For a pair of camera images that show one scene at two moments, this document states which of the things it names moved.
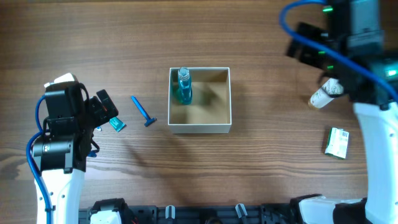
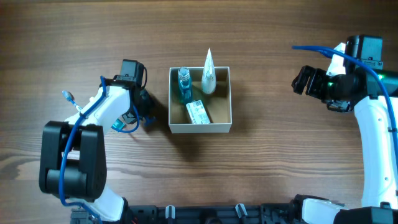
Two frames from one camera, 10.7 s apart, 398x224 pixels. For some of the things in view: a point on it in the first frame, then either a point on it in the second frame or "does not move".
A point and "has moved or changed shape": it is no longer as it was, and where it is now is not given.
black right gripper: x=311 y=47 to x=315 y=84
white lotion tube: x=332 y=88 has moved or changed shape
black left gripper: x=94 y=109 to x=145 y=101
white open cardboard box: x=209 y=111 does not move
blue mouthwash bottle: x=184 y=92 does not move
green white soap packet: x=337 y=142 to x=197 y=112
